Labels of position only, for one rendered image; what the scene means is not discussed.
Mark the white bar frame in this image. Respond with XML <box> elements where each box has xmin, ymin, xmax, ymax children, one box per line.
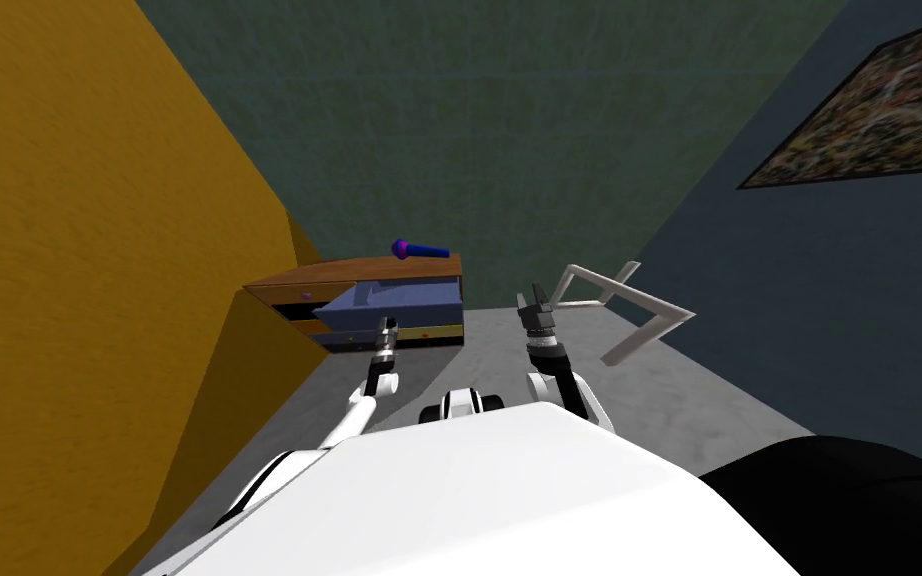
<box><xmin>548</xmin><ymin>260</ymin><xmax>698</xmax><ymax>368</ymax></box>

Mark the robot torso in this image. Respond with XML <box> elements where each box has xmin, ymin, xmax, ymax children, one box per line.
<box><xmin>140</xmin><ymin>387</ymin><xmax>800</xmax><ymax>576</ymax></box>

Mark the brown wooden dresser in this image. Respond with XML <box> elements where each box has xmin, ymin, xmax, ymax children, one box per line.
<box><xmin>242</xmin><ymin>254</ymin><xmax>466</xmax><ymax>354</ymax></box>

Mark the blue-grey open drawer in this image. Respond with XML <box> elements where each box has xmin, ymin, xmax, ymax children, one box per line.
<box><xmin>312</xmin><ymin>275</ymin><xmax>465</xmax><ymax>334</ymax></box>

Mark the blue and purple flashlight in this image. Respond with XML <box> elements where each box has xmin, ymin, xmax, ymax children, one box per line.
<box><xmin>390</xmin><ymin>238</ymin><xmax>453</xmax><ymax>262</ymax></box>

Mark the dark framed wall picture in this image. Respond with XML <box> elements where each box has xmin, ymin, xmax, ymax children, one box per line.
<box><xmin>736</xmin><ymin>7</ymin><xmax>922</xmax><ymax>192</ymax></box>

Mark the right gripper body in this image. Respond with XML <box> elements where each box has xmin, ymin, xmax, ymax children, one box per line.
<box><xmin>517</xmin><ymin>303</ymin><xmax>560</xmax><ymax>347</ymax></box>

